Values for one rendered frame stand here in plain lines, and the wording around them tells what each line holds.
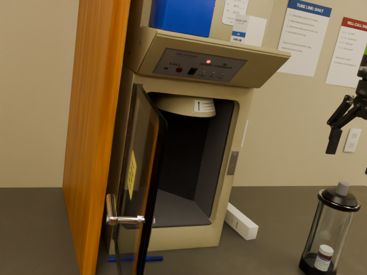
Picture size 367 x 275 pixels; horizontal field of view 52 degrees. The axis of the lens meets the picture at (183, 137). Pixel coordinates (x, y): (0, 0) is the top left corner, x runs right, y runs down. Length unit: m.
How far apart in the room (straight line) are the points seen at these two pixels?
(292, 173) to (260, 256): 0.70
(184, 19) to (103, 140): 0.29
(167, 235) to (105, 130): 0.39
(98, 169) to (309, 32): 1.09
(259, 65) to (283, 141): 0.83
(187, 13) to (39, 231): 0.69
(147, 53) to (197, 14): 0.13
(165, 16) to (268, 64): 0.27
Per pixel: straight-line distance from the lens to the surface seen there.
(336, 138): 1.09
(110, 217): 0.64
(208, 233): 1.09
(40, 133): 1.31
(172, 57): 0.79
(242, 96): 0.97
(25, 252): 1.03
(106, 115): 0.76
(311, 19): 1.61
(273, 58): 0.87
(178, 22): 0.75
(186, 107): 0.93
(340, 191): 1.07
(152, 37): 0.75
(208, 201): 1.10
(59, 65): 1.26
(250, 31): 0.85
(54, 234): 1.09
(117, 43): 0.74
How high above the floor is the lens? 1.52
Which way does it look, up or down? 16 degrees down
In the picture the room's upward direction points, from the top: 10 degrees clockwise
